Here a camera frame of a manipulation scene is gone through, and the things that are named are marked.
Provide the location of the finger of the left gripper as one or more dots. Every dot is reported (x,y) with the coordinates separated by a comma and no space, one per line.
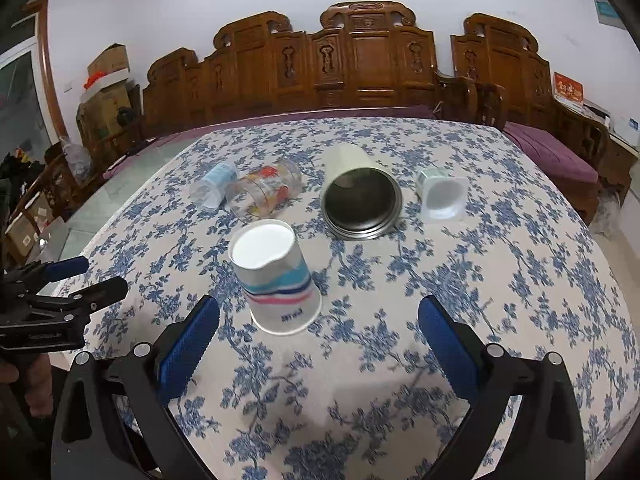
(48,272)
(89,299)

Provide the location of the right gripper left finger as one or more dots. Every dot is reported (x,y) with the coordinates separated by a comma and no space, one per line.
(113,420)

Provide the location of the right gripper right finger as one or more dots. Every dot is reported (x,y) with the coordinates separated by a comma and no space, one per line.
(546,439)

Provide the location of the striped white paper cup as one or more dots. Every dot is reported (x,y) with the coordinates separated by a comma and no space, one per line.
(274,277)

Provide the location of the small blue plastic cup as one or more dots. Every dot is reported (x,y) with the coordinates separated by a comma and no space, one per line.
(210,191)

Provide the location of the floral clear glass cup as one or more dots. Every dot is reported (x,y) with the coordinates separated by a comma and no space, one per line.
(259,194)

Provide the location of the translucent green square cup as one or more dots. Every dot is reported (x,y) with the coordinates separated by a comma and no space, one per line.
(443,197)

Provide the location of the left hand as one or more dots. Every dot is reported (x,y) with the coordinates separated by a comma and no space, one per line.
(38,384)

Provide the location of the wooden side chair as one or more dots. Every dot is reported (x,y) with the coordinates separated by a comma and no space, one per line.
(55,194)

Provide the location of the clear plastic bag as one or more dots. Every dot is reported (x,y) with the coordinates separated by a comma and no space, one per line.
(78,160)

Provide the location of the stacked cardboard boxes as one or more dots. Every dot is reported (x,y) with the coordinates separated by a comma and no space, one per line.
(110,101)

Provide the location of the blue floral tablecloth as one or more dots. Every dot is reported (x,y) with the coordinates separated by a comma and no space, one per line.
(359,394)

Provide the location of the purple armchair cushion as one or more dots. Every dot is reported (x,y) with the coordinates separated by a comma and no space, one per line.
(549,154)

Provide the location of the cream steel tumbler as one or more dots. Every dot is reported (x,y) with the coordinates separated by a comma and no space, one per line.
(359,199)

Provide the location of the wooden side table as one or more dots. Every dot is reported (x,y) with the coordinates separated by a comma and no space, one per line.
(592,141)

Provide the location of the red desk calendar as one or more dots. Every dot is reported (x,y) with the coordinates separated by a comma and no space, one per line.
(567,89)

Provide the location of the carved wooden armchair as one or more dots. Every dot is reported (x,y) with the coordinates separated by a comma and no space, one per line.
(513,84)

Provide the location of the carved wooden sofa bench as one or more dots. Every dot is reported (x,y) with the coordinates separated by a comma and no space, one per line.
(366,53)

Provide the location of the grey wall electrical panel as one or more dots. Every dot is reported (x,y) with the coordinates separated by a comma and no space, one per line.
(607,15)

